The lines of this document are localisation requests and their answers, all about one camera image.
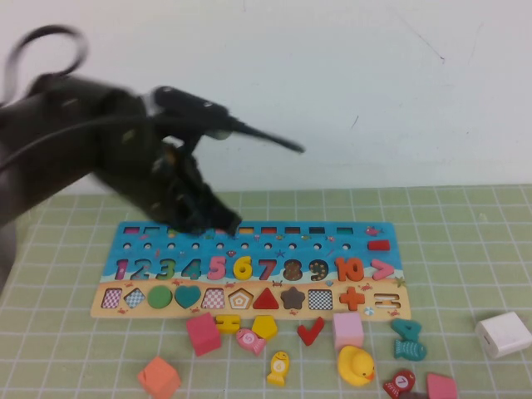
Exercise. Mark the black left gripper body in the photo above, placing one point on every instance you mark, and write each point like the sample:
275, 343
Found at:
166, 174

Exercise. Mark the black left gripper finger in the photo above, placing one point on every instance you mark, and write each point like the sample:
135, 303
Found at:
212, 203
185, 216

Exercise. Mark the yellow number six piece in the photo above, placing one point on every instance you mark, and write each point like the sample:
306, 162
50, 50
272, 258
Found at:
237, 266

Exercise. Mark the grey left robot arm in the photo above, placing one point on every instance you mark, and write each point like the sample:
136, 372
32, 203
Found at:
50, 166

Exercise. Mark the pink number five piece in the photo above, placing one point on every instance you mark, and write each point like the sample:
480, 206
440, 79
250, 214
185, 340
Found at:
214, 262

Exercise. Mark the colourful wooden puzzle board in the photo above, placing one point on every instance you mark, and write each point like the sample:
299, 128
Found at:
257, 254

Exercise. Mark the teal heart piece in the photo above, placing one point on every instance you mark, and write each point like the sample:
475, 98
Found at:
187, 296

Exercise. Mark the green circle piece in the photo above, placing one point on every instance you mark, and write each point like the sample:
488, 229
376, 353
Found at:
160, 298

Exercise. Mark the red triangle piece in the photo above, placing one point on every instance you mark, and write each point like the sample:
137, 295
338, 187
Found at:
266, 302

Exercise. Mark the yellow equals sign piece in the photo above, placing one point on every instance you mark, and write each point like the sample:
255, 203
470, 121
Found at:
228, 324

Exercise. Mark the brown star piece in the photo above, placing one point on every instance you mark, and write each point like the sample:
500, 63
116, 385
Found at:
293, 298

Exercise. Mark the yellow pentagon piece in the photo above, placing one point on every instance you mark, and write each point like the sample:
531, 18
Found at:
264, 326

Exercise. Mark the orange number ten piece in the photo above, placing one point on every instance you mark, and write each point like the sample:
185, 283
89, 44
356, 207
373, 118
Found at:
341, 270

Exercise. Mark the red check mark piece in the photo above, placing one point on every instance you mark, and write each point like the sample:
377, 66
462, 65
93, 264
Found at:
307, 334

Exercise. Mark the orange plus sign piece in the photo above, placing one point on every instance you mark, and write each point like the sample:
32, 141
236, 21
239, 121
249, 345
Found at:
351, 298

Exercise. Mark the red rectangle piece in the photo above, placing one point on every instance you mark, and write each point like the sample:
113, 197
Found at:
378, 245

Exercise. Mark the pink greater-than sign piece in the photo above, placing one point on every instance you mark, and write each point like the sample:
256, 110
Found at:
387, 270

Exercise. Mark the teal number four piece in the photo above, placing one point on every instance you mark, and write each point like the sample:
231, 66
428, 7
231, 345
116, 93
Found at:
409, 328

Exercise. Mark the rose red square block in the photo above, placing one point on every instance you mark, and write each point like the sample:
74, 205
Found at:
203, 334

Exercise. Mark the pink wooden fish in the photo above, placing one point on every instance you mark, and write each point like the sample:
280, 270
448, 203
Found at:
249, 339

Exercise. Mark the orange wooden block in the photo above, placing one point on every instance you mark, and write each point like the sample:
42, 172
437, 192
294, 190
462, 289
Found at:
160, 380

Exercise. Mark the yellow wooden fish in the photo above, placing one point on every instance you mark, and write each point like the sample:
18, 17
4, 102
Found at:
277, 367

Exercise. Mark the light pink square block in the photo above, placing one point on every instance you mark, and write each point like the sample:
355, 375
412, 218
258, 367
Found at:
347, 328

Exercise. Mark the yellow rubber duck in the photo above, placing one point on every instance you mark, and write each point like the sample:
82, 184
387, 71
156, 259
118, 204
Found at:
353, 365

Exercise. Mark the green checkered tablecloth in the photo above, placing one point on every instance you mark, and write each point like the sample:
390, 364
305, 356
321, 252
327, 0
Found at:
457, 249

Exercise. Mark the red wooden fish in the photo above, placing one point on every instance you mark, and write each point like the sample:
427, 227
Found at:
399, 381

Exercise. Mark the pink rhombus block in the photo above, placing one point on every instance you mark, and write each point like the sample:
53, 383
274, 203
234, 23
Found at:
440, 386

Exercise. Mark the white plastic box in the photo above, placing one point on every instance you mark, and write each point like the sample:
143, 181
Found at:
505, 334

